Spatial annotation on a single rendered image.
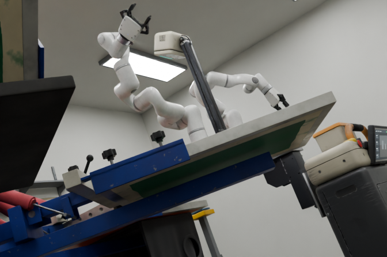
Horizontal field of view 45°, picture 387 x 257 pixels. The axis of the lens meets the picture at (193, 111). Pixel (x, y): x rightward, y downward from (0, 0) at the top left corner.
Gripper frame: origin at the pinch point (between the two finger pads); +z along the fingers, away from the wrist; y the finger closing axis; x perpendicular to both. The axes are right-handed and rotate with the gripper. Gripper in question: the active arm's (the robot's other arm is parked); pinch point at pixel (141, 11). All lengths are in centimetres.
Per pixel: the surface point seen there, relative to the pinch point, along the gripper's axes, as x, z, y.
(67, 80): -146, 57, -28
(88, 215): -58, -66, -40
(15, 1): -110, 36, 2
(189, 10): 243, -86, 11
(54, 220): -62, -77, -30
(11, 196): -94, -40, -16
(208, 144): -82, 20, -56
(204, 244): 255, -339, -181
